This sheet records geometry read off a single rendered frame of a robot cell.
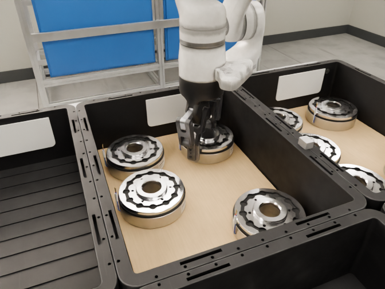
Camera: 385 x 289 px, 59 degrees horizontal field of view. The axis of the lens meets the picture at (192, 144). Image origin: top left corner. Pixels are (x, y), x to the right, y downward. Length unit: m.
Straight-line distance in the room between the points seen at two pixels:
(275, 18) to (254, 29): 3.12
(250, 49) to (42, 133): 0.54
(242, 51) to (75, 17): 1.57
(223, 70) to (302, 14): 3.71
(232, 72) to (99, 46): 1.93
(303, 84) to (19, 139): 0.60
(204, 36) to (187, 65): 0.05
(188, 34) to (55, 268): 0.37
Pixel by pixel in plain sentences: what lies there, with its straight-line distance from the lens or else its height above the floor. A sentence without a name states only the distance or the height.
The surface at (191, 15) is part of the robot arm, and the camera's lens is 0.50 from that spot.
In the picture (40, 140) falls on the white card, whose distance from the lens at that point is 0.67.
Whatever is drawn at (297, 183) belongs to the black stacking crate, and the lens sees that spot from 0.54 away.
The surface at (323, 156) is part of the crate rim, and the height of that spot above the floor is 0.93.
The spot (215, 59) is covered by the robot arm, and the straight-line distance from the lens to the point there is 0.52.
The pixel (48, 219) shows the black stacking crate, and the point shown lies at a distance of 0.57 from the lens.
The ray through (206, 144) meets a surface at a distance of 0.62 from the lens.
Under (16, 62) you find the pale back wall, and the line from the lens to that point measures 3.32.
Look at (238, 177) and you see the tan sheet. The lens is 0.60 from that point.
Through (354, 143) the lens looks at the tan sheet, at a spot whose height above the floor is 0.83.
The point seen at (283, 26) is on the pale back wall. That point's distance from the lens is 4.09.
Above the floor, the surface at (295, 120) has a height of 0.86.
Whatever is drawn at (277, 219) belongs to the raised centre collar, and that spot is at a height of 0.87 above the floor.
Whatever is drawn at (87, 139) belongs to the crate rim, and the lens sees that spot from 0.53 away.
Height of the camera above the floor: 1.21
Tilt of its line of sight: 34 degrees down
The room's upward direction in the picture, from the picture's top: straight up
